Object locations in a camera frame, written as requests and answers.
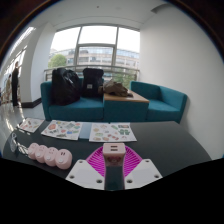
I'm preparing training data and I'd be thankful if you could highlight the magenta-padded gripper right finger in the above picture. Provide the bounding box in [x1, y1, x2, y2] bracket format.
[124, 146, 164, 191]

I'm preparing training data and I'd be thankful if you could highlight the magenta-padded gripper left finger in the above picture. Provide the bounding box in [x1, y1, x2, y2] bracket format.
[65, 145, 105, 191]

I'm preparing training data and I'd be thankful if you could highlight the pink charger block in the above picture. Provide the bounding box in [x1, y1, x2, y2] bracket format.
[102, 142, 127, 168]

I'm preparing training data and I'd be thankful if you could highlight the pink power strip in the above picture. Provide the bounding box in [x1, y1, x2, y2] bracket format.
[26, 142, 74, 171]

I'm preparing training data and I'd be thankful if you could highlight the sticker sheet with green prints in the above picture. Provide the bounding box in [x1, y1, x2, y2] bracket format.
[88, 122, 138, 144]

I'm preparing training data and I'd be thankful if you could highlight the teal sofa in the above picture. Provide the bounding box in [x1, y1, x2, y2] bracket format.
[40, 77, 189, 125]

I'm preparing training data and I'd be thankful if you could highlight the small sticker sheet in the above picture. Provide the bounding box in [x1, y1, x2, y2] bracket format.
[17, 117, 45, 135]

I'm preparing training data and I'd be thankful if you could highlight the wooden sofa table top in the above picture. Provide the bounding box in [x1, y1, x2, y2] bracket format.
[102, 90, 150, 104]

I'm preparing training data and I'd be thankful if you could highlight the large black backpack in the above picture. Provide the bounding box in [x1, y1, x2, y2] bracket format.
[50, 67, 82, 107]

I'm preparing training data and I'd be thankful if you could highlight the brown jacket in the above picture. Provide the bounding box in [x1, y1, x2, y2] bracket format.
[97, 78, 135, 99]

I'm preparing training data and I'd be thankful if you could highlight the black backpack with label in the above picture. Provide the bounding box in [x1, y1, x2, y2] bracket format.
[81, 67, 105, 99]

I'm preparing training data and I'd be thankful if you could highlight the metal window railing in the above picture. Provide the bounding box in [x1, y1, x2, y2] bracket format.
[43, 64, 141, 89]

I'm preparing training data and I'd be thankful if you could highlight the person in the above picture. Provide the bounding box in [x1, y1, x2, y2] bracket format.
[10, 61, 21, 108]
[3, 73, 13, 103]

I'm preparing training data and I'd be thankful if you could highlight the white power cable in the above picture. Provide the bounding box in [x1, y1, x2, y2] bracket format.
[8, 132, 30, 156]

